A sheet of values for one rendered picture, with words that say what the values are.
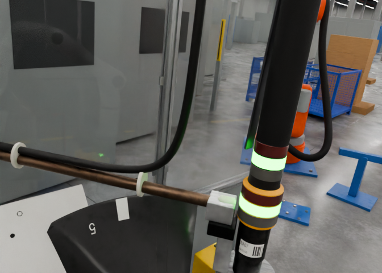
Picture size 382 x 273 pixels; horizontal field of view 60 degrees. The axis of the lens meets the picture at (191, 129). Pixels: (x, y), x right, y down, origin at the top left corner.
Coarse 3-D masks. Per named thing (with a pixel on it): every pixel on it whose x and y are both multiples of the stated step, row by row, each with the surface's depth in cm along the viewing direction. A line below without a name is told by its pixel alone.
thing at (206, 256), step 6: (210, 246) 101; (198, 252) 98; (204, 252) 99; (210, 252) 99; (198, 258) 96; (204, 258) 96; (210, 258) 96; (198, 264) 97; (204, 264) 95; (210, 264) 94; (192, 270) 100; (198, 270) 97; (204, 270) 95; (210, 270) 93
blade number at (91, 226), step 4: (92, 220) 50; (96, 220) 50; (84, 224) 49; (88, 224) 50; (92, 224) 50; (96, 224) 50; (88, 228) 49; (92, 228) 49; (96, 228) 49; (88, 232) 49; (92, 232) 49; (96, 232) 49; (100, 232) 49; (88, 236) 49; (92, 236) 49; (96, 236) 49
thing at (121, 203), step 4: (116, 200) 51; (120, 200) 51; (124, 200) 51; (120, 204) 51; (124, 204) 51; (120, 208) 50; (124, 208) 50; (120, 212) 50; (124, 212) 50; (120, 216) 50; (124, 216) 50; (128, 216) 50; (120, 220) 50
